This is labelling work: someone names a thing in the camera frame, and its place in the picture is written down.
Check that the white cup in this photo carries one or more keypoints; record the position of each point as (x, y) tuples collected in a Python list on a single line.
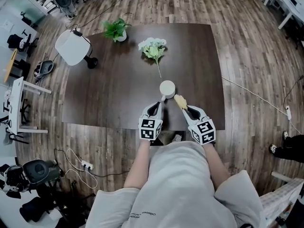
[(167, 88)]

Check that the white power strip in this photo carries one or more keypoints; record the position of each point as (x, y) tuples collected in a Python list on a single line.
[(87, 165), (288, 113)]

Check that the yellow side table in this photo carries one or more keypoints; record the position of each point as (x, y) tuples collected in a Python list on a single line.
[(10, 64)]

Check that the black office chair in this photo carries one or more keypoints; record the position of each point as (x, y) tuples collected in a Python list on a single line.
[(16, 40)]

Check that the person's left forearm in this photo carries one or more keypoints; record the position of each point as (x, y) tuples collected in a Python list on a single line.
[(139, 165)]

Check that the person's right forearm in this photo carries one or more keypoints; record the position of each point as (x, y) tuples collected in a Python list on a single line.
[(217, 167)]

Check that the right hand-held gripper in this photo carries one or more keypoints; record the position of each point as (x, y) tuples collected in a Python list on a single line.
[(203, 132)]

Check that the white office desk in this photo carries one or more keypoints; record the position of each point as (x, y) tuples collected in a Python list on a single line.
[(287, 1)]

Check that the white side table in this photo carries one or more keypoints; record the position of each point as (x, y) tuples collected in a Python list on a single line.
[(17, 98)]

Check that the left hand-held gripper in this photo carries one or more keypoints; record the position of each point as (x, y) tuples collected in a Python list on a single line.
[(150, 129)]

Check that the potted green plant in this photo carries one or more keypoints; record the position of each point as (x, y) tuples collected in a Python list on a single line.
[(116, 30)]

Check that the white table lamp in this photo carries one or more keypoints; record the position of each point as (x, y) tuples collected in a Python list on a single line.
[(71, 47)]

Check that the person's light grey shirt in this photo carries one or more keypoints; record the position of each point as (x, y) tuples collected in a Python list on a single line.
[(175, 193)]

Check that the white patterned box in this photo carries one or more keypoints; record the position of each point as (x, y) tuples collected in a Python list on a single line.
[(280, 198)]

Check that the pale yellow sponge piece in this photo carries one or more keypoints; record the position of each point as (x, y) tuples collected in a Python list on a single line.
[(181, 101)]

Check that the grey round device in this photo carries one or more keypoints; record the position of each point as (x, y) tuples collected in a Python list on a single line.
[(45, 68)]

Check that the white artificial flower bouquet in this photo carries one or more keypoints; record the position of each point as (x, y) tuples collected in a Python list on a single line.
[(153, 46)]

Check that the black cloth bundle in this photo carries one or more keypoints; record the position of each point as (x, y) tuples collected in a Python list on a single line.
[(35, 209)]

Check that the dark grey capsule backpack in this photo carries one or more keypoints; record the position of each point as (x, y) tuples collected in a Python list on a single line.
[(65, 2), (38, 171)]

